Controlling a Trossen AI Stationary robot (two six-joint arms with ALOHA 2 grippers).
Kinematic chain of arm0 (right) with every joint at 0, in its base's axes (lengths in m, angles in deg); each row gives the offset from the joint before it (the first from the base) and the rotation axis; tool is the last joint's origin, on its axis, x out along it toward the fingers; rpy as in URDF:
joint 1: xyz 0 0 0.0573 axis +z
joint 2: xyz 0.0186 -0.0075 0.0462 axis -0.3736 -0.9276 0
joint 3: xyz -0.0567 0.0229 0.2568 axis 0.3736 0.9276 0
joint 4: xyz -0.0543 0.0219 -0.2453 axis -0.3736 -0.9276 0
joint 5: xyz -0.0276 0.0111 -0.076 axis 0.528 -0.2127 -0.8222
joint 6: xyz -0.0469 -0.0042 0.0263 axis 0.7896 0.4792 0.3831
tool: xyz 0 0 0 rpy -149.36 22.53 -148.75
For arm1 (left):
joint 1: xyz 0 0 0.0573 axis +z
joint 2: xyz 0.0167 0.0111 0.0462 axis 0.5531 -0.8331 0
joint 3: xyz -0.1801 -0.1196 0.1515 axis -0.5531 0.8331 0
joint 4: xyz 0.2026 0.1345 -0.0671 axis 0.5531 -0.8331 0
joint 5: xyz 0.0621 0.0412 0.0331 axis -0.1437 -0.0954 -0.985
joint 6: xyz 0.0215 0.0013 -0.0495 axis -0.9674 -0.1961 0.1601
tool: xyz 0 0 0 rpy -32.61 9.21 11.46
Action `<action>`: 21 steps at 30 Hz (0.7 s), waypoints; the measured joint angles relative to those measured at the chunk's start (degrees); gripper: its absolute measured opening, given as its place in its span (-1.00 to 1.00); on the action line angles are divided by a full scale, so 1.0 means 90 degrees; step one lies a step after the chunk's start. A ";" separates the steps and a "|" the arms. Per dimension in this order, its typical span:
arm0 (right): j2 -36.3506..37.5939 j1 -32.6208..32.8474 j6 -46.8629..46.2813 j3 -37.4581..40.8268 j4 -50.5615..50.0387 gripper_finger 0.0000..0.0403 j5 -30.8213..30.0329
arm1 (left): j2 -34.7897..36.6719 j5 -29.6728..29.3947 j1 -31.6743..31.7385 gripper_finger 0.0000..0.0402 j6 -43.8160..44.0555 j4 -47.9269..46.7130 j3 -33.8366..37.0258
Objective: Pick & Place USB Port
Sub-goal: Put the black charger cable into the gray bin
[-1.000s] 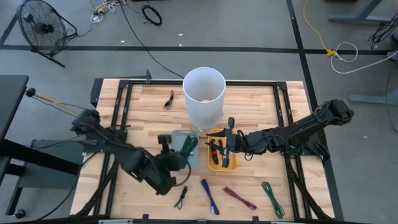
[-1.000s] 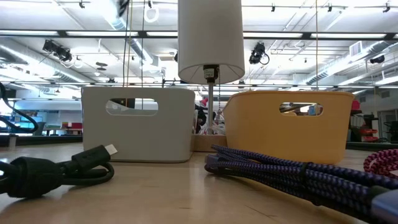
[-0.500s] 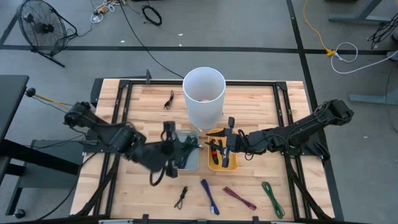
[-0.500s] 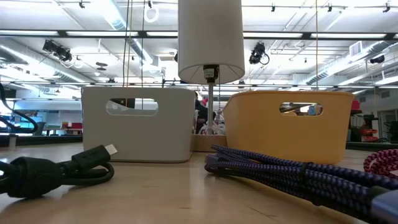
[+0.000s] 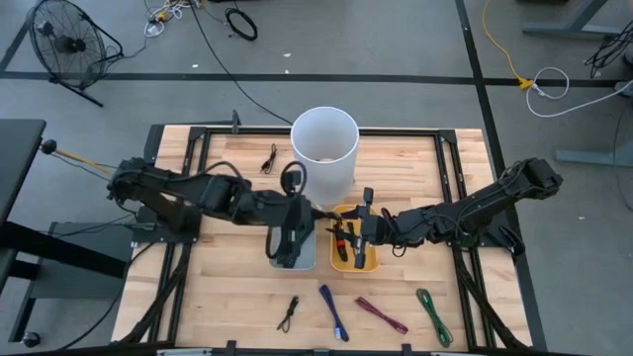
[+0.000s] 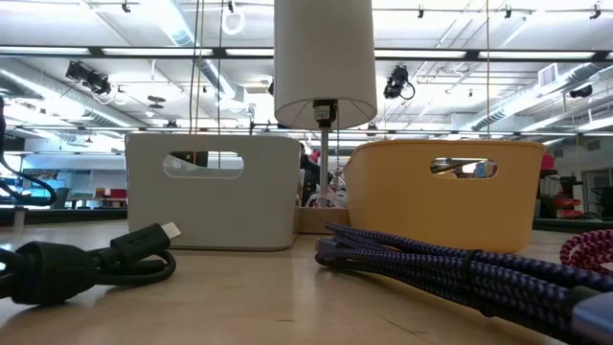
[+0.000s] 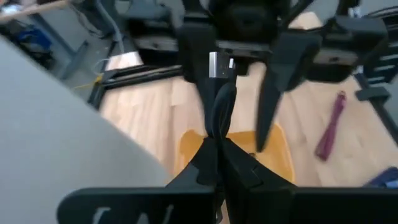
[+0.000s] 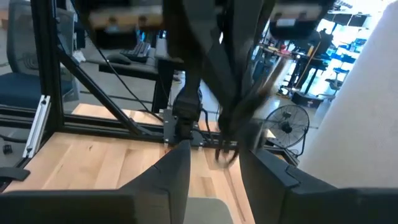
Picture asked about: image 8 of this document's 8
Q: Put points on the black keyboard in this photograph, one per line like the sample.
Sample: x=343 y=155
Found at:
x=136 y=51

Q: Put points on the dark blue office chair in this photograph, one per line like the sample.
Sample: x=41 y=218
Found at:
x=25 y=87

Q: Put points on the grey plastic bin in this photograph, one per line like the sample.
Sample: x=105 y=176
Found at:
x=208 y=214

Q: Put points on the black computer mouse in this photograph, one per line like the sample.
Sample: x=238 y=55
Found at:
x=118 y=59

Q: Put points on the black desk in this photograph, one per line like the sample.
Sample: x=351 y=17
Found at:
x=133 y=70

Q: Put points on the black floor fan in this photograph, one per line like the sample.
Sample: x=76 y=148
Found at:
x=286 y=127

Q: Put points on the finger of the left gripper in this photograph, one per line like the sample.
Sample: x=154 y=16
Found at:
x=214 y=68
x=245 y=62

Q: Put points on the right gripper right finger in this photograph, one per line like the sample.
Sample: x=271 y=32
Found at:
x=264 y=186

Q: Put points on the silver aluminium extrusion bar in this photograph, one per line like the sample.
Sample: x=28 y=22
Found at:
x=37 y=124

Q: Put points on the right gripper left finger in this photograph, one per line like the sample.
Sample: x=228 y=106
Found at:
x=168 y=186

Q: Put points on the black metal table frame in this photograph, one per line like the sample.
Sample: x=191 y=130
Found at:
x=46 y=62

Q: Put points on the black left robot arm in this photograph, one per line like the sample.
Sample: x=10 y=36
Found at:
x=186 y=105

